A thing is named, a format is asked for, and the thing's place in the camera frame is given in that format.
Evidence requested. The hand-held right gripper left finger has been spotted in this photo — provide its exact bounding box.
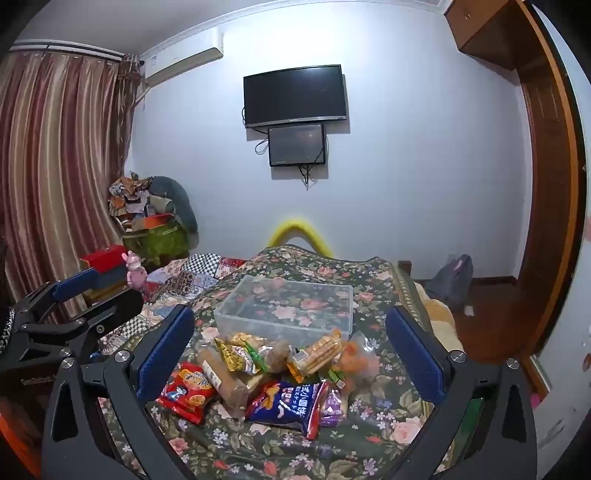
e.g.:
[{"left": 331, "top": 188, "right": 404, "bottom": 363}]
[{"left": 41, "top": 305, "right": 199, "bottom": 480}]

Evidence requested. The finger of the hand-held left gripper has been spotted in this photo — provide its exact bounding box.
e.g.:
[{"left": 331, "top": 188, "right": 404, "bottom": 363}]
[
  {"left": 18, "top": 291, "right": 145, "bottom": 360},
  {"left": 13, "top": 268, "right": 102, "bottom": 325}
]

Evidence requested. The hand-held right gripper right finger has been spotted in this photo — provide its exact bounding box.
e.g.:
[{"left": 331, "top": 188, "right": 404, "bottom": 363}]
[{"left": 385, "top": 305, "right": 539, "bottom": 480}]

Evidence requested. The red snack packet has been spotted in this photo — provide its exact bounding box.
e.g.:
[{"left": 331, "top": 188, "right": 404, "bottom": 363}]
[{"left": 156, "top": 362, "right": 218, "bottom": 425}]

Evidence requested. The clear orange puffs packet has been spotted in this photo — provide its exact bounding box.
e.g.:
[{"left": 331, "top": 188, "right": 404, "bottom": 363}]
[{"left": 330, "top": 330, "right": 377, "bottom": 398}]

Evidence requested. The brown bread packet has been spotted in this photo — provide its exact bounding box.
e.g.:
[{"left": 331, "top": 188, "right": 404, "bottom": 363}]
[{"left": 198, "top": 346, "right": 269, "bottom": 409}]

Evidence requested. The yellow green snack packet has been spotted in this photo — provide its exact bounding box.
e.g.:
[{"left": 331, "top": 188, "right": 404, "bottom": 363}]
[{"left": 215, "top": 333, "right": 271, "bottom": 374}]

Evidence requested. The small purple candy packet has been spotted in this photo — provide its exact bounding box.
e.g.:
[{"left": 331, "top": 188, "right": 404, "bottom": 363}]
[{"left": 318, "top": 385, "right": 348, "bottom": 428}]

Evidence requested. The orange biscuit packet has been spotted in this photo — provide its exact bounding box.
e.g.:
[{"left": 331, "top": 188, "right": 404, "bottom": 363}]
[{"left": 286, "top": 330, "right": 345, "bottom": 384}]

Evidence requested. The clear plastic storage box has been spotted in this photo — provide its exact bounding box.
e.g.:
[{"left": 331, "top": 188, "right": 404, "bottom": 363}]
[{"left": 213, "top": 275, "right": 354, "bottom": 344}]

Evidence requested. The blue snack packet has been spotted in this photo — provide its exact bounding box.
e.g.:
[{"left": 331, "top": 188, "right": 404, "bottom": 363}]
[{"left": 245, "top": 381, "right": 328, "bottom": 440}]

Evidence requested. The red box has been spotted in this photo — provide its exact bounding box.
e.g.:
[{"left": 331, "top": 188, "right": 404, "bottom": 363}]
[{"left": 79, "top": 246, "right": 127, "bottom": 271}]

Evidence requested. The pink toy figure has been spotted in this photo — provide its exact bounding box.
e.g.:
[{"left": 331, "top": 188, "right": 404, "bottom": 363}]
[{"left": 122, "top": 250, "right": 148, "bottom": 291}]

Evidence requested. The green box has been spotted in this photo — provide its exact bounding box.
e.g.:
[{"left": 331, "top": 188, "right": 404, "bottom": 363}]
[{"left": 122, "top": 217, "right": 190, "bottom": 268}]

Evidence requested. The patchwork checkered quilt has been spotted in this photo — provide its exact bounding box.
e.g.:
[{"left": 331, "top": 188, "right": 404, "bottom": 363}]
[{"left": 99, "top": 253, "right": 245, "bottom": 356}]

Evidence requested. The grey bag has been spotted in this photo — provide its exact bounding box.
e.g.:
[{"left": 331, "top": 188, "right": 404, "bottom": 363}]
[{"left": 425, "top": 254, "right": 474, "bottom": 312}]

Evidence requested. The orange box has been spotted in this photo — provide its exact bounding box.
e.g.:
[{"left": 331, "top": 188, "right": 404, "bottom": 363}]
[{"left": 134, "top": 213, "right": 176, "bottom": 232}]

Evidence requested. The floral green blanket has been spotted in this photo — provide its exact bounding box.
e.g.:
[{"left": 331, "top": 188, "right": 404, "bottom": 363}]
[{"left": 99, "top": 247, "right": 467, "bottom": 480}]

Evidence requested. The pile of patterned clothes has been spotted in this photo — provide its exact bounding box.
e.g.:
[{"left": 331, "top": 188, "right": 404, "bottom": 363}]
[{"left": 108, "top": 172, "right": 155, "bottom": 217}]

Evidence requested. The striped brown curtain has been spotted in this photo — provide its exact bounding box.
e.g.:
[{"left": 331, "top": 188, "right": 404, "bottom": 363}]
[{"left": 0, "top": 51, "right": 141, "bottom": 324}]

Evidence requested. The grey pillow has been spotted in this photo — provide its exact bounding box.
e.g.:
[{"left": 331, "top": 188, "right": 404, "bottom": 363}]
[{"left": 150, "top": 176, "right": 199, "bottom": 234}]

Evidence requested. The white door panel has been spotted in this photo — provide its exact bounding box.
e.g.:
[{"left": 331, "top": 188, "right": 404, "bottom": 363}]
[{"left": 529, "top": 4, "right": 591, "bottom": 467}]

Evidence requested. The yellow foam tube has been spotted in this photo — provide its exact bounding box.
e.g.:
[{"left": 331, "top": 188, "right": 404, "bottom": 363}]
[{"left": 269, "top": 217, "right": 331, "bottom": 256}]

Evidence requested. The white air conditioner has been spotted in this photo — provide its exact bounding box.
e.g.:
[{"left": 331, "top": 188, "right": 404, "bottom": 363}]
[{"left": 139, "top": 27, "right": 225, "bottom": 86}]

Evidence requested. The white curtain rail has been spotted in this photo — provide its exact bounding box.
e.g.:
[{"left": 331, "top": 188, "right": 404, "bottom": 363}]
[{"left": 9, "top": 39, "right": 125, "bottom": 60}]

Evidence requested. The small black wall monitor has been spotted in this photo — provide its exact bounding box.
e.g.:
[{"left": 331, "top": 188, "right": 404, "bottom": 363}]
[{"left": 268, "top": 124, "right": 328, "bottom": 168}]

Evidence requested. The black wall television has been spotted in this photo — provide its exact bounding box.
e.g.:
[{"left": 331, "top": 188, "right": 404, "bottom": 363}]
[{"left": 243, "top": 65, "right": 348, "bottom": 129}]

